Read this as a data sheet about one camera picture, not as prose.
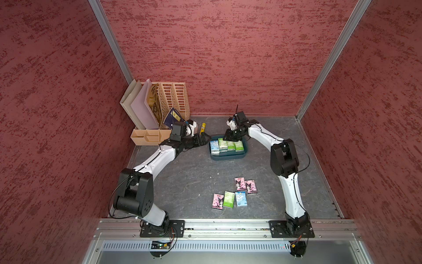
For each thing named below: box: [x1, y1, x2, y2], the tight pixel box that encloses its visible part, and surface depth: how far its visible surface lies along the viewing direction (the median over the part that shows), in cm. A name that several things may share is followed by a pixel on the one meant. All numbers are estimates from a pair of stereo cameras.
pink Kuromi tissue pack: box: [234, 177, 247, 192], surface depth 87 cm
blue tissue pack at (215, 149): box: [209, 140, 220, 156], surface depth 99 cm
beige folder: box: [119, 79, 147, 130], surface depth 93 cm
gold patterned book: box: [147, 83, 163, 129], surface depth 103 cm
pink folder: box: [130, 78, 160, 130], surface depth 95 cm
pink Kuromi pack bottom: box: [211, 193, 224, 211], surface depth 81 cm
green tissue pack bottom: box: [223, 190, 236, 209], surface depth 83 cm
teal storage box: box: [208, 134, 248, 162], surface depth 101 cm
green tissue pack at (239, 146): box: [234, 140, 244, 152], surface depth 102 cm
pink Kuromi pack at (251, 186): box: [244, 179, 258, 195], surface depth 87 cm
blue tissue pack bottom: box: [234, 191, 248, 207], surface depth 83 cm
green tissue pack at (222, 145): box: [217, 137, 229, 153], surface depth 100 cm
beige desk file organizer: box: [130, 81, 191, 146], surface depth 105 cm
